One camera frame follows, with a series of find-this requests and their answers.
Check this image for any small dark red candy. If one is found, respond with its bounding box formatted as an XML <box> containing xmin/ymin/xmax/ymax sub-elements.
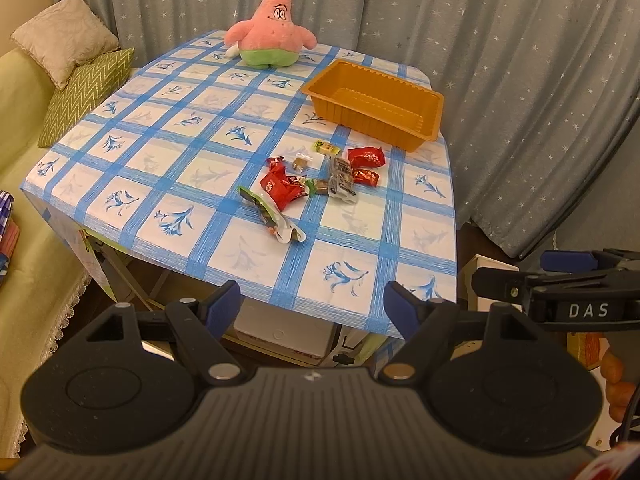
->
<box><xmin>266</xmin><ymin>156</ymin><xmax>285</xmax><ymax>172</ymax></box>

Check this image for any red patterned candy packet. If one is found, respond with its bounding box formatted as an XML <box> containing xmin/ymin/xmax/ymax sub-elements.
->
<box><xmin>286</xmin><ymin>174</ymin><xmax>312</xmax><ymax>192</ymax></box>

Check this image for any green white long packet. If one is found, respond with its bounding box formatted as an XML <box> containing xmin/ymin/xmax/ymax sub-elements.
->
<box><xmin>238</xmin><ymin>186</ymin><xmax>306</xmax><ymax>245</ymax></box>

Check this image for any green sofa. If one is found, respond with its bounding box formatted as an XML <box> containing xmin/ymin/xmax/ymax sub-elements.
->
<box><xmin>1</xmin><ymin>49</ymin><xmax>89</xmax><ymax>458</ymax></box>

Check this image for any grey black snack packet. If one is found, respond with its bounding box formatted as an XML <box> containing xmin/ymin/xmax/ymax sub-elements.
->
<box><xmin>328</xmin><ymin>156</ymin><xmax>358</xmax><ymax>204</ymax></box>

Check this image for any large red snack packet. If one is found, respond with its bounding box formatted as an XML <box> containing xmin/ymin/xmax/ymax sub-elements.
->
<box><xmin>347</xmin><ymin>146</ymin><xmax>386</xmax><ymax>169</ymax></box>

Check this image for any white box on floor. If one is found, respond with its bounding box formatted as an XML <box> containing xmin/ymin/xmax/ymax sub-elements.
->
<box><xmin>457</xmin><ymin>255</ymin><xmax>520</xmax><ymax>312</ymax></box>

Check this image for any white box under table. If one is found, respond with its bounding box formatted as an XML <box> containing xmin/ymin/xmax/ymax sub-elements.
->
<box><xmin>233</xmin><ymin>298</ymin><xmax>335</xmax><ymax>365</ymax></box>

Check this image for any green brown candy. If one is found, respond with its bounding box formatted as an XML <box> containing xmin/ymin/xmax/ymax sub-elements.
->
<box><xmin>305</xmin><ymin>179</ymin><xmax>329</xmax><ymax>196</ymax></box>

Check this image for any yellow green candy packet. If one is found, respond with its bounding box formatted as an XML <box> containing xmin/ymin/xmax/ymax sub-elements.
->
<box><xmin>312</xmin><ymin>140</ymin><xmax>341</xmax><ymax>156</ymax></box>

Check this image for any orange plastic tray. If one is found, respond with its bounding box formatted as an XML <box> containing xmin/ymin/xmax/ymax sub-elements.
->
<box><xmin>302</xmin><ymin>60</ymin><xmax>444</xmax><ymax>153</ymax></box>

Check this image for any grey star curtain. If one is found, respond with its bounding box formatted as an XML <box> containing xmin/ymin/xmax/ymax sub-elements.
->
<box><xmin>85</xmin><ymin>0</ymin><xmax>639</xmax><ymax>258</ymax></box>

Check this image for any pink starfish plush toy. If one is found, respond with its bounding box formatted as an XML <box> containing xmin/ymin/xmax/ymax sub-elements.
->
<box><xmin>224</xmin><ymin>0</ymin><xmax>318</xmax><ymax>68</ymax></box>

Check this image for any small red candy packet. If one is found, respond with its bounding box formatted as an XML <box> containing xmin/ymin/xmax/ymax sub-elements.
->
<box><xmin>352</xmin><ymin>168</ymin><xmax>380</xmax><ymax>188</ymax></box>

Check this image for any small brown candy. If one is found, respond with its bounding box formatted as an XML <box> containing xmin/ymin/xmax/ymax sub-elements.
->
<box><xmin>292</xmin><ymin>153</ymin><xmax>314</xmax><ymax>174</ymax></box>

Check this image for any beige cushion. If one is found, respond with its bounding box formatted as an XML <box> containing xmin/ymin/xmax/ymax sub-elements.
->
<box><xmin>10</xmin><ymin>0</ymin><xmax>119</xmax><ymax>90</ymax></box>

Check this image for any blue checked tablecloth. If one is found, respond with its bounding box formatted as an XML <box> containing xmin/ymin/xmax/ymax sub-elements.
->
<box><xmin>22</xmin><ymin>32</ymin><xmax>457</xmax><ymax>335</ymax></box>

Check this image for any green zigzag cushion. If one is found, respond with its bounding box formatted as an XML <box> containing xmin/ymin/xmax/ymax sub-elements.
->
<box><xmin>38</xmin><ymin>48</ymin><xmax>134</xmax><ymax>148</ymax></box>

